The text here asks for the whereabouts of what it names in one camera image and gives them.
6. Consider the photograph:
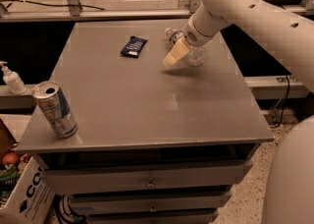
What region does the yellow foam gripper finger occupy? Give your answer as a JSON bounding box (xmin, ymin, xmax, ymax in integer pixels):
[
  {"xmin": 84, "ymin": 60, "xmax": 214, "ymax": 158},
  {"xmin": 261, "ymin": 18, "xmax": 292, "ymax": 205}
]
[{"xmin": 163, "ymin": 38, "xmax": 190, "ymax": 67}]

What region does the dark blue snack packet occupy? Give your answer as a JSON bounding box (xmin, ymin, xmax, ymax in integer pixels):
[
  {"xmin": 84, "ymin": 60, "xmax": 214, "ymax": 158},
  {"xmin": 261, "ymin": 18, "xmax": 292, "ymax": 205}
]
[{"xmin": 120, "ymin": 36, "xmax": 147, "ymax": 58}]

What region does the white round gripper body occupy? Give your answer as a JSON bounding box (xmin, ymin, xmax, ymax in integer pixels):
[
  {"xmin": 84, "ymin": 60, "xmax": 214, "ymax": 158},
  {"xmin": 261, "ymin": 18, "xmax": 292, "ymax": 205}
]
[{"xmin": 183, "ymin": 4, "xmax": 231, "ymax": 47}]

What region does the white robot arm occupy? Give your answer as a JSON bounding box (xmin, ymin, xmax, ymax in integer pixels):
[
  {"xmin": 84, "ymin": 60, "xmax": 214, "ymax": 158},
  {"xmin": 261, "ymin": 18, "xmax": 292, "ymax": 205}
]
[{"xmin": 163, "ymin": 0, "xmax": 314, "ymax": 224}]

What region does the red apple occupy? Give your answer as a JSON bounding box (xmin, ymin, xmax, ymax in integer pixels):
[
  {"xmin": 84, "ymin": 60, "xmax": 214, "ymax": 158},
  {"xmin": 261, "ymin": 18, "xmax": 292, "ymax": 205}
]
[{"xmin": 2, "ymin": 152, "xmax": 20, "ymax": 166}]

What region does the silver blue energy drink can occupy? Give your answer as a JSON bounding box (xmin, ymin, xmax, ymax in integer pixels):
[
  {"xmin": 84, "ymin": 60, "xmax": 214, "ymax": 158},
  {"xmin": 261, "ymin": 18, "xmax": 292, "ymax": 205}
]
[{"xmin": 32, "ymin": 81, "xmax": 78, "ymax": 139}]

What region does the grey drawer cabinet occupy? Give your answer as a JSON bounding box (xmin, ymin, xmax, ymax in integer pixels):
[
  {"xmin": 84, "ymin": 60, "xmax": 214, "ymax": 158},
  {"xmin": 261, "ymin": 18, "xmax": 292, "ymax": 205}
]
[{"xmin": 19, "ymin": 20, "xmax": 273, "ymax": 224}]

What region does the black cable under cabinet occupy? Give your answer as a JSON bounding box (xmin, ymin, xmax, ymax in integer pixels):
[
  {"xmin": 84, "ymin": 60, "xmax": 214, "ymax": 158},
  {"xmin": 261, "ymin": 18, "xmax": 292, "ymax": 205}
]
[{"xmin": 53, "ymin": 194, "xmax": 87, "ymax": 224}]

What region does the clear plastic water bottle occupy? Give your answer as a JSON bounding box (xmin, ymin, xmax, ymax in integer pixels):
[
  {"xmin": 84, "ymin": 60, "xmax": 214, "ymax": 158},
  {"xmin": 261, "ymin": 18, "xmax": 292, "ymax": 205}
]
[{"xmin": 165, "ymin": 28, "xmax": 206, "ymax": 67}]

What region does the white cardboard box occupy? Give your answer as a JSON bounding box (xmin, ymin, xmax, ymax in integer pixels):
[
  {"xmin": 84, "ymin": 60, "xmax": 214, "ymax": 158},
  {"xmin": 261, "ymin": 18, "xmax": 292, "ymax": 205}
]
[{"xmin": 0, "ymin": 113, "xmax": 57, "ymax": 224}]

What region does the white pump dispenser bottle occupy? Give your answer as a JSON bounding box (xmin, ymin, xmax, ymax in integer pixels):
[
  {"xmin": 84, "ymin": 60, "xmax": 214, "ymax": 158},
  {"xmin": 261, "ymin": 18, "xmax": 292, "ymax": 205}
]
[{"xmin": 0, "ymin": 61, "xmax": 26, "ymax": 95}]

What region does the black cable at right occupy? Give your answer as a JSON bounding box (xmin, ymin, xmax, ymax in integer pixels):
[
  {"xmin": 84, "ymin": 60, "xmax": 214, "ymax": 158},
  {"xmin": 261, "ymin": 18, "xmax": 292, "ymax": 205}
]
[{"xmin": 268, "ymin": 75, "xmax": 291, "ymax": 129}]

